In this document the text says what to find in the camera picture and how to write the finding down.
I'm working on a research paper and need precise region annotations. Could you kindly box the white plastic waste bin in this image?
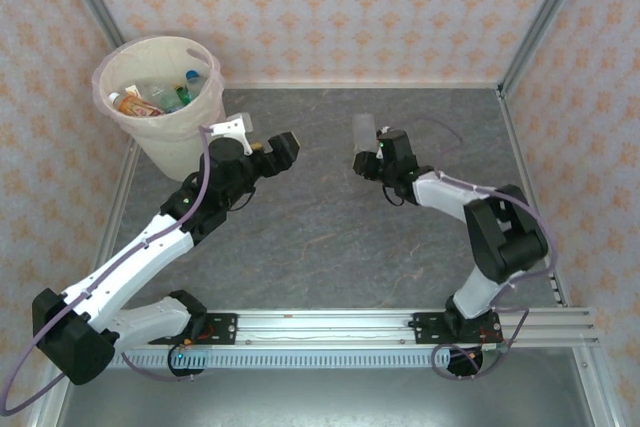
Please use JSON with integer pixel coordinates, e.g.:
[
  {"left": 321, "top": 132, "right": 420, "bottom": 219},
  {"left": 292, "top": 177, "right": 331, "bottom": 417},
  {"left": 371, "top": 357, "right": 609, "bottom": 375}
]
[{"left": 92, "top": 35, "right": 227, "bottom": 183}]

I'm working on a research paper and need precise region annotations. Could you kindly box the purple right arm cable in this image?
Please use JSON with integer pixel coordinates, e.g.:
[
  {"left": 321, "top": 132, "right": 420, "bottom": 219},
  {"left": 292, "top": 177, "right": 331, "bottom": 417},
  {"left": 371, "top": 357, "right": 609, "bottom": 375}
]
[{"left": 409, "top": 118, "right": 559, "bottom": 381}]

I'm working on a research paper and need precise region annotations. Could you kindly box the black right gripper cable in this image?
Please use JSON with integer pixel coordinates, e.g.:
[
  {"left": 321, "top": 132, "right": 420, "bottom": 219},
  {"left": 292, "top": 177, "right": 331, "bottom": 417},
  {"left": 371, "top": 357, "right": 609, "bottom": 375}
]
[{"left": 381, "top": 182, "right": 407, "bottom": 208}]

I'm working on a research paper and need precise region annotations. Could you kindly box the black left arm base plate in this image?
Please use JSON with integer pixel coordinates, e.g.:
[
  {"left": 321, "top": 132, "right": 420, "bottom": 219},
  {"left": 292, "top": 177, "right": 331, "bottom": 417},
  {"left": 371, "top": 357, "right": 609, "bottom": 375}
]
[{"left": 146, "top": 312, "right": 239, "bottom": 347}]

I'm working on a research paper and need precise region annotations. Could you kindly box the grey slotted cable duct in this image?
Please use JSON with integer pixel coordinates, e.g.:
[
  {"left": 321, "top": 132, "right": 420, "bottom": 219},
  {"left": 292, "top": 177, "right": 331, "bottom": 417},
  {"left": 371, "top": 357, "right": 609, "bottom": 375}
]
[{"left": 73, "top": 349, "right": 506, "bottom": 371}]

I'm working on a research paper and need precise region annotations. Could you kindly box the green Sprite plastic bottle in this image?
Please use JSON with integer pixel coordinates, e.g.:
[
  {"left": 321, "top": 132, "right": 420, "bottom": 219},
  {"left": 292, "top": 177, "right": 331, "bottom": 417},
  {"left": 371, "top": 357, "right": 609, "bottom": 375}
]
[{"left": 172, "top": 85, "right": 195, "bottom": 111}]

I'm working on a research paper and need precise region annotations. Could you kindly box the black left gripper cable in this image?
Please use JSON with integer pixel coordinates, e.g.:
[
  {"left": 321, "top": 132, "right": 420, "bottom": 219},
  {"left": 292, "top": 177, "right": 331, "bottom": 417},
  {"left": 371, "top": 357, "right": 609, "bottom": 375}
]
[{"left": 225, "top": 185, "right": 257, "bottom": 212}]

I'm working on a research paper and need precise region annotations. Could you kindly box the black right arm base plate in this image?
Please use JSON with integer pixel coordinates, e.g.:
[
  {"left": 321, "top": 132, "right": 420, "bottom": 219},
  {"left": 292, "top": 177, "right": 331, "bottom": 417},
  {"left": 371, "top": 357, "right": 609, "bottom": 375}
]
[{"left": 411, "top": 312, "right": 505, "bottom": 347}]

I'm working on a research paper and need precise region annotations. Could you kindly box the crushed clear bottle green cap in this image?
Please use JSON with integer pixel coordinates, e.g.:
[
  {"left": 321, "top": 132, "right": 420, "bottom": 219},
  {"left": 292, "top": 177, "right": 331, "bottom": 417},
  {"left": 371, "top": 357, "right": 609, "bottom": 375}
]
[{"left": 351, "top": 113, "right": 380, "bottom": 154}]

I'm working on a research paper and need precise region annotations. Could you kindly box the orange red label bottle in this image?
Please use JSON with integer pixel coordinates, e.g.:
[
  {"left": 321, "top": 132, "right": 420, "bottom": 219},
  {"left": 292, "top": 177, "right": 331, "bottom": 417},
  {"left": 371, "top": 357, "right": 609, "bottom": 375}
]
[{"left": 106, "top": 85, "right": 167, "bottom": 118}]

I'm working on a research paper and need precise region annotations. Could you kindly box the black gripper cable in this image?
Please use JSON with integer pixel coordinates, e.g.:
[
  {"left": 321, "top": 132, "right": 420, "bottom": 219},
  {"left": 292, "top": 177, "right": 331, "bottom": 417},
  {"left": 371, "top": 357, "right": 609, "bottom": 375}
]
[
  {"left": 225, "top": 185, "right": 257, "bottom": 212},
  {"left": 381, "top": 182, "right": 407, "bottom": 208}
]

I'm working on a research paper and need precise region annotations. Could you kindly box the aluminium mounting rail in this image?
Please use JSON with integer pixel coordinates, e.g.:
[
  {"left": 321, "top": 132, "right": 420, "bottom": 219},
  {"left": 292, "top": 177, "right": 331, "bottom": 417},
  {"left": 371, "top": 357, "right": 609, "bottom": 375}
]
[{"left": 53, "top": 307, "right": 600, "bottom": 349}]

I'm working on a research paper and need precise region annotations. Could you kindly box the grey metal panel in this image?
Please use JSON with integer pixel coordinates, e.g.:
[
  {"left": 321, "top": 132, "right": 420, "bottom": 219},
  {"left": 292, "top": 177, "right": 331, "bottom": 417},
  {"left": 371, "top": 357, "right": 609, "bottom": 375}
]
[{"left": 52, "top": 365, "right": 599, "bottom": 427}]

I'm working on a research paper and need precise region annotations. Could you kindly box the pink plastic bin liner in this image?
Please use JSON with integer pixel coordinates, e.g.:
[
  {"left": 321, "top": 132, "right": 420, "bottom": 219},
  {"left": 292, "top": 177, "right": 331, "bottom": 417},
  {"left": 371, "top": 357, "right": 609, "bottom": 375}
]
[{"left": 92, "top": 35, "right": 226, "bottom": 141}]

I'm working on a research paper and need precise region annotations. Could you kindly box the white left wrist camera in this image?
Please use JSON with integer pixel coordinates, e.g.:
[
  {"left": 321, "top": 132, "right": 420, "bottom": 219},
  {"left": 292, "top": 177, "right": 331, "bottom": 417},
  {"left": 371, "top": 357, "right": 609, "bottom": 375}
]
[{"left": 208, "top": 113, "right": 255, "bottom": 156}]

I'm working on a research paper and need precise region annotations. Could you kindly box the aluminium table end rail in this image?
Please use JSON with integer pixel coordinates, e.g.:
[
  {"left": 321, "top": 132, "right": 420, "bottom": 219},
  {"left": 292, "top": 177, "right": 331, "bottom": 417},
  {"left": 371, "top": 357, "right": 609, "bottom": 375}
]
[{"left": 224, "top": 79, "right": 503, "bottom": 92}]

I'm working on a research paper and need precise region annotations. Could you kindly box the aluminium table side rail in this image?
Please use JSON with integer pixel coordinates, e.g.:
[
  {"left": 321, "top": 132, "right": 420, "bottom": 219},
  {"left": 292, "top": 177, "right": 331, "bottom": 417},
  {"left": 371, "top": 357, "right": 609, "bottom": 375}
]
[
  {"left": 496, "top": 87, "right": 572, "bottom": 308},
  {"left": 92, "top": 139, "right": 140, "bottom": 273}
]

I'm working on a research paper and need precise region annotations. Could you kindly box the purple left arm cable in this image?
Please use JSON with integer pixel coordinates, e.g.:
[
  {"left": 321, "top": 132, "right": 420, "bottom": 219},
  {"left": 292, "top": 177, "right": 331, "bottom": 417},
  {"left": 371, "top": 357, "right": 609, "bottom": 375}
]
[{"left": 0, "top": 125, "right": 211, "bottom": 413}]

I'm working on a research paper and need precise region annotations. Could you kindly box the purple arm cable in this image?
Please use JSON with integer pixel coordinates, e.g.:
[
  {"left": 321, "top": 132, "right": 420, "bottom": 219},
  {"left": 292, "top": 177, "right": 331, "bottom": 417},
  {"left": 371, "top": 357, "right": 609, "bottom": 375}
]
[
  {"left": 409, "top": 118, "right": 559, "bottom": 381},
  {"left": 0, "top": 125, "right": 211, "bottom": 413}
]

